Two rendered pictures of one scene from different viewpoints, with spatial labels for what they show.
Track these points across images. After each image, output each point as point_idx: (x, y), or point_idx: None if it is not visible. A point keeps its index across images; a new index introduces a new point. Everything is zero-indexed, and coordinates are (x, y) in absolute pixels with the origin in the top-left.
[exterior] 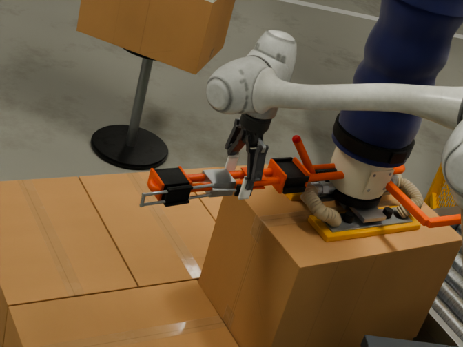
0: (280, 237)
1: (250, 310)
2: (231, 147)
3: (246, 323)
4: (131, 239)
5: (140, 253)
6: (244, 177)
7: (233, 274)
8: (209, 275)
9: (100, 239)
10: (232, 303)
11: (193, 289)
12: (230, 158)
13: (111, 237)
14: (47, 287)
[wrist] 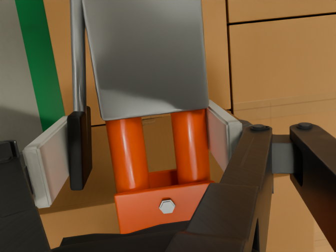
0: (73, 221)
1: (104, 140)
2: (256, 145)
3: (106, 133)
4: (322, 42)
5: (292, 46)
6: (35, 144)
7: (166, 135)
8: None
9: None
10: (146, 128)
11: (213, 99)
12: (224, 131)
13: (332, 14)
14: None
